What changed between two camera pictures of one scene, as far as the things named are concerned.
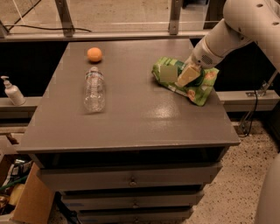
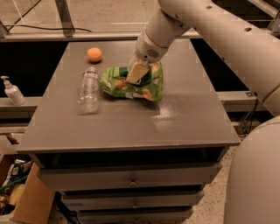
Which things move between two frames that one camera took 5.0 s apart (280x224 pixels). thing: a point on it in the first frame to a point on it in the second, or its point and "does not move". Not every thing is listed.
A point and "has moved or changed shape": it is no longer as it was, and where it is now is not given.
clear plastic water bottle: (94, 91) has moved or changed shape
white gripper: (203, 59) to (147, 49)
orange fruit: (94, 54) does not move
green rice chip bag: (199, 92) to (114, 80)
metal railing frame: (65, 30) does not move
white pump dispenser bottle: (13, 93) does not move
